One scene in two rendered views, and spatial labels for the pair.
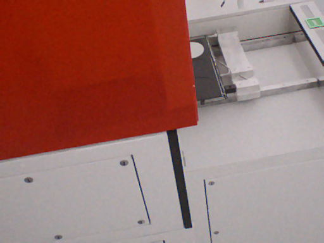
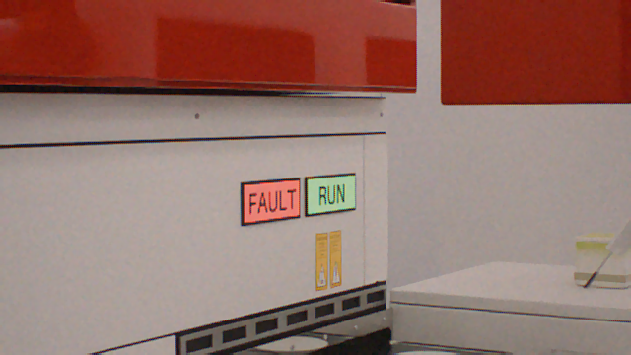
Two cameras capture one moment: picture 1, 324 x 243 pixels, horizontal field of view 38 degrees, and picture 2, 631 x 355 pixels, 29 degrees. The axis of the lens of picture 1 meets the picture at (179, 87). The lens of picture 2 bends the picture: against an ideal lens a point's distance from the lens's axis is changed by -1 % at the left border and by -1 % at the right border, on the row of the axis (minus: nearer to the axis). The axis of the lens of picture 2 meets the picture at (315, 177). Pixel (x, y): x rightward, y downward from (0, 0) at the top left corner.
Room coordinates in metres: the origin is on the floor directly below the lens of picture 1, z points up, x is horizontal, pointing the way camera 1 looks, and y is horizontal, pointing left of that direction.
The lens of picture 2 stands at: (0.17, -0.78, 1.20)
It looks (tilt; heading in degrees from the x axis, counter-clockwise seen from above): 3 degrees down; 35
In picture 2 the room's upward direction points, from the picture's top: straight up
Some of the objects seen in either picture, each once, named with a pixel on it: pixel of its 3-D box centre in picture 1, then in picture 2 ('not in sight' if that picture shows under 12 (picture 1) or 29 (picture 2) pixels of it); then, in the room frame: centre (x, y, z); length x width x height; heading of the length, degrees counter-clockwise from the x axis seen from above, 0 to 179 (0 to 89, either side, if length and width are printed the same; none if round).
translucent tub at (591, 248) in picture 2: not in sight; (607, 259); (1.73, -0.18, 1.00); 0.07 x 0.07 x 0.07; 3
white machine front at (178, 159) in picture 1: (164, 82); (195, 284); (1.14, 0.04, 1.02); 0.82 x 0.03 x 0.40; 3
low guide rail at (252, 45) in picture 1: (230, 49); not in sight; (1.50, -0.22, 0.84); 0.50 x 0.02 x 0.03; 93
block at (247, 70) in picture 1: (241, 71); not in sight; (1.29, -0.23, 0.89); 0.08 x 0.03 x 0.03; 93
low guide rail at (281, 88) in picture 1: (247, 94); not in sight; (1.23, -0.24, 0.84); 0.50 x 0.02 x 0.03; 93
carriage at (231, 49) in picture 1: (236, 64); not in sight; (1.37, -0.23, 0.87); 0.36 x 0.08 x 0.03; 3
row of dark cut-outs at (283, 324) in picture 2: not in sight; (295, 318); (1.32, 0.04, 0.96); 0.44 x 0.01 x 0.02; 3
